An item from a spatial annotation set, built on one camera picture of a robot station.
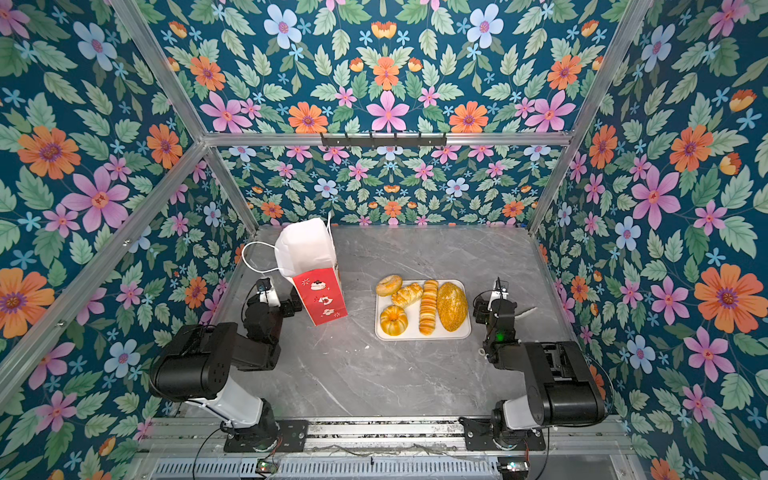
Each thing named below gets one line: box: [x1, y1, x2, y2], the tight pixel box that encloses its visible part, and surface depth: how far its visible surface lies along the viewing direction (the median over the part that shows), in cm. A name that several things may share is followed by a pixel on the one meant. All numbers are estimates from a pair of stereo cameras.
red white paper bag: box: [242, 212, 348, 326], surface depth 86 cm
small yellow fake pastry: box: [391, 282, 423, 307], surface depth 98 cm
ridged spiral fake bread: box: [419, 279, 439, 336], surface depth 97 cm
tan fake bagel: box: [376, 274, 403, 297], surface depth 98 cm
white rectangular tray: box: [374, 279, 472, 341], surface depth 95 cm
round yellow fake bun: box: [437, 282, 467, 333], surface depth 93 cm
